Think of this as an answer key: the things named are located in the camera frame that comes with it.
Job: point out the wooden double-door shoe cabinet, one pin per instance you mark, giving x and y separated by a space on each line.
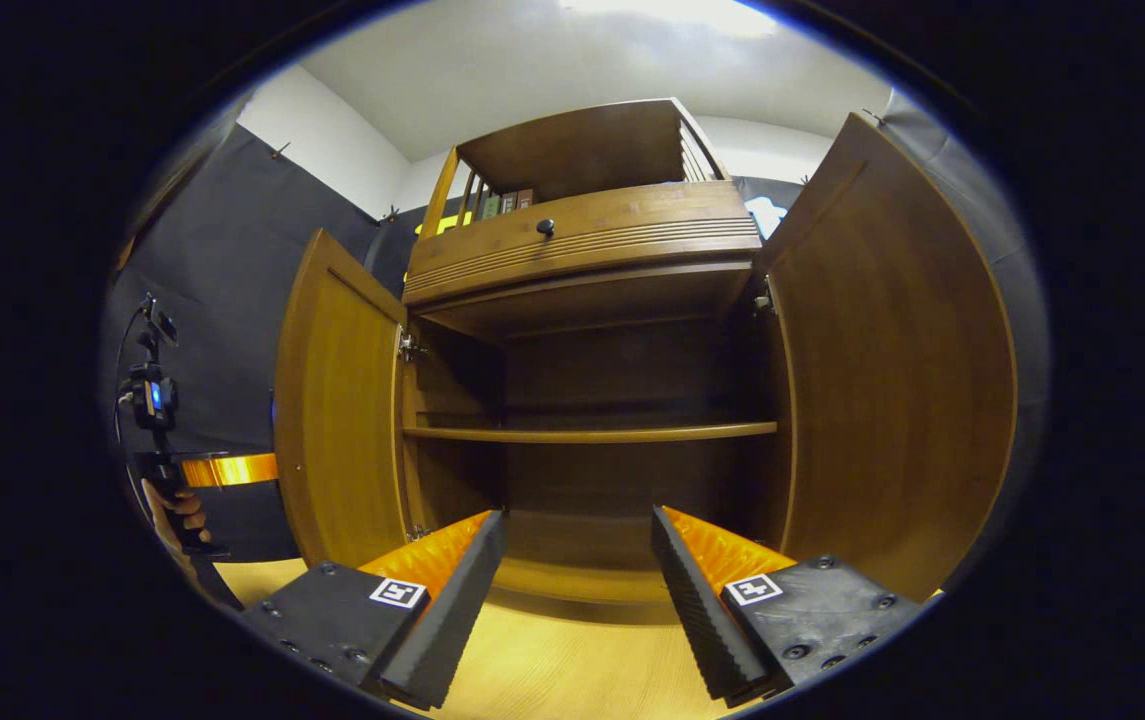
592 434

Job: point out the ribbed wooden drawer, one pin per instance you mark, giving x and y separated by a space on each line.
622 225

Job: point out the reddish brown book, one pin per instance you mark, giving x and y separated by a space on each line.
524 199

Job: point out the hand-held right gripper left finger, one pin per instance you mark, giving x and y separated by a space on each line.
457 610

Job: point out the black drawer knob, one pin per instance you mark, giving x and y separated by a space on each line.
545 228

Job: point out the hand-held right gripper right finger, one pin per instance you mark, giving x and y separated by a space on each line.
697 620

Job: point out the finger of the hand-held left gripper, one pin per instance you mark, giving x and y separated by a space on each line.
232 470

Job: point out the wooden cabinet door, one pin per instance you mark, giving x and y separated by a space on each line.
892 380
337 420

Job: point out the metal door hinge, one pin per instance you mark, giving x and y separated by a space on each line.
410 345
419 533
764 295

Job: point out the green book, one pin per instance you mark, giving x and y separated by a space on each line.
490 207

